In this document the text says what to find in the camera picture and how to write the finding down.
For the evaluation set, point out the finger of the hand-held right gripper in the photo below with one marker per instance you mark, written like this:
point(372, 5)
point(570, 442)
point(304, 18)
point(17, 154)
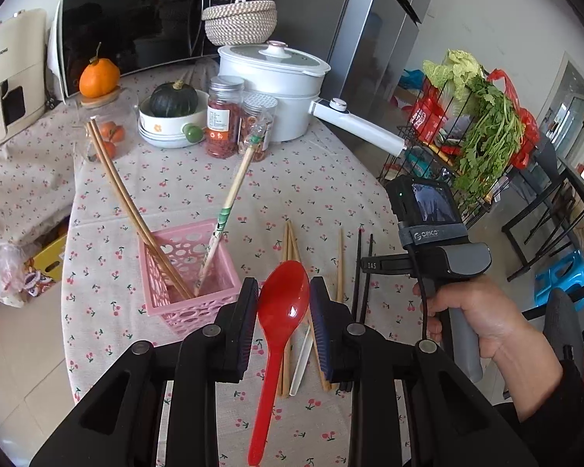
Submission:
point(387, 263)

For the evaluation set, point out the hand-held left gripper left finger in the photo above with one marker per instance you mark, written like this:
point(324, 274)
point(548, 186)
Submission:
point(249, 323)

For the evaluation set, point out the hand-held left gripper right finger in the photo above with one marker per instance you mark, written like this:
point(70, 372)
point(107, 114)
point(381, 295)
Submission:
point(319, 323)

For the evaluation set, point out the black chopstick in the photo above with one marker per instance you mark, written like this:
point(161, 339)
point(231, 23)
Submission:
point(357, 272)
point(368, 277)

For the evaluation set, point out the red plastic spoon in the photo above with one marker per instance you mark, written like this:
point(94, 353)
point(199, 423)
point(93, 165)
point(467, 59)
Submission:
point(282, 296)

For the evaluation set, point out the white plastic spoon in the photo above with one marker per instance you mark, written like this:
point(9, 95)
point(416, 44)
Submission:
point(299, 369)

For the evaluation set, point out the pink plastic utensil basket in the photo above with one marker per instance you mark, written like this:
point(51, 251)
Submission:
point(185, 318)

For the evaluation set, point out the white green patterned chopstick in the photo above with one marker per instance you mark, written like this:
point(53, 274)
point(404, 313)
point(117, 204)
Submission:
point(226, 216)

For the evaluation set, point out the person's right forearm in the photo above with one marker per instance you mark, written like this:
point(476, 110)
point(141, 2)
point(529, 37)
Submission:
point(530, 379)

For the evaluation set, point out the person's right hand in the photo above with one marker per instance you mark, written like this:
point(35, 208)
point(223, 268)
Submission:
point(482, 311)

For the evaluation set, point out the black metal chair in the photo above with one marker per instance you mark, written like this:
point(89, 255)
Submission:
point(540, 204)

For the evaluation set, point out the cherry print tablecloth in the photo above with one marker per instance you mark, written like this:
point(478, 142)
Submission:
point(297, 189)

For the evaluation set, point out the coriander bunch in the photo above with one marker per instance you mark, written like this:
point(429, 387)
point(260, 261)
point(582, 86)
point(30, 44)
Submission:
point(491, 141)

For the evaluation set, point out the blue plastic stool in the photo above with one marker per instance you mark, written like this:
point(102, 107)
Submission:
point(559, 277)

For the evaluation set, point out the red snack packet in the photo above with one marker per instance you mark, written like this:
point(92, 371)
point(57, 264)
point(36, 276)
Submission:
point(426, 114)

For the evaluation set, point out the red plastic bag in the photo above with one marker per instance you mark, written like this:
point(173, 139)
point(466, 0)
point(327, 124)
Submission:
point(525, 126)

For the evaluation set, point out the blue plastic bag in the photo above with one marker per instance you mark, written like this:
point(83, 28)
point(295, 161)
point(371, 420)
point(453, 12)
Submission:
point(411, 79)

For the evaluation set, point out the napa cabbage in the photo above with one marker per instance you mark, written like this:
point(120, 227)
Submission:
point(452, 70)

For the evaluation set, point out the jar of dried slices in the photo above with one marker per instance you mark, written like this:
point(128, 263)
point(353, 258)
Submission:
point(258, 121)

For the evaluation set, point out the jar of red berries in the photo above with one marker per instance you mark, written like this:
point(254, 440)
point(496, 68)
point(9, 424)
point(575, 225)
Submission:
point(223, 121)

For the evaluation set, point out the white bowl with green knob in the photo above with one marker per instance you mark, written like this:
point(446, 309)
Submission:
point(160, 131)

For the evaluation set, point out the yellow cardboard box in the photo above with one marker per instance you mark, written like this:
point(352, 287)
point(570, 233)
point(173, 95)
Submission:
point(48, 253)

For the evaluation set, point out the white electric pot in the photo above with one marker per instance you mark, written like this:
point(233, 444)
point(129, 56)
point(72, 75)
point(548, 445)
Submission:
point(272, 82)

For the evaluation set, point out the grey refrigerator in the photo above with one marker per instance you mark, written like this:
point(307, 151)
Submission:
point(370, 34)

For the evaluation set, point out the small tangerine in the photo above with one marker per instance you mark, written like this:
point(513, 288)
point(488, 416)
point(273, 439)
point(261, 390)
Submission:
point(113, 132)
point(108, 150)

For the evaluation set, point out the dark green pumpkin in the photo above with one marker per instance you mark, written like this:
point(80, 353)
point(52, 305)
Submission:
point(173, 102)

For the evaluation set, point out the clear bag of snacks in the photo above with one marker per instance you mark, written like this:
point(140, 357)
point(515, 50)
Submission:
point(14, 277)

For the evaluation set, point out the glass jar with wooden lid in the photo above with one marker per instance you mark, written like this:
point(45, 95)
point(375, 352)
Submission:
point(90, 112)

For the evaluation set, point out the woven lidded basket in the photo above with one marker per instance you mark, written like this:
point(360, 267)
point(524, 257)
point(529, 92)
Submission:
point(241, 24)

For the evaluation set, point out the orange fruit with stem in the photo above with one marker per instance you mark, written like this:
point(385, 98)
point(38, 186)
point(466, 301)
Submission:
point(99, 78)

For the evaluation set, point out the black microwave oven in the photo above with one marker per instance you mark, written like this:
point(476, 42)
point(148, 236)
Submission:
point(136, 24)

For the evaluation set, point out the cream air fryer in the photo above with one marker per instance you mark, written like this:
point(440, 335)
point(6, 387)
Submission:
point(14, 58)

